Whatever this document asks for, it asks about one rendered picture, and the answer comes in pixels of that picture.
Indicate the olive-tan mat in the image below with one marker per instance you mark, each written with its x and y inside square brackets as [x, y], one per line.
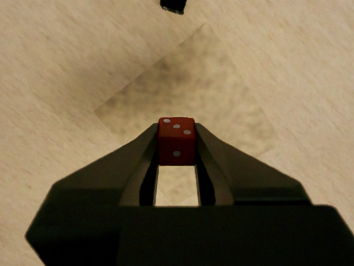
[196, 79]

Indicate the red die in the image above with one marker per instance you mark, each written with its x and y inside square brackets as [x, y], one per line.
[176, 141]

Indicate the black die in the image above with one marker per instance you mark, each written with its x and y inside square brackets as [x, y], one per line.
[175, 6]

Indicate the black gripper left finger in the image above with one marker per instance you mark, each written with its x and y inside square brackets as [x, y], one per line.
[115, 177]

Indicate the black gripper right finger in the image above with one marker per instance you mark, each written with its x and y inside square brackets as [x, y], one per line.
[239, 178]

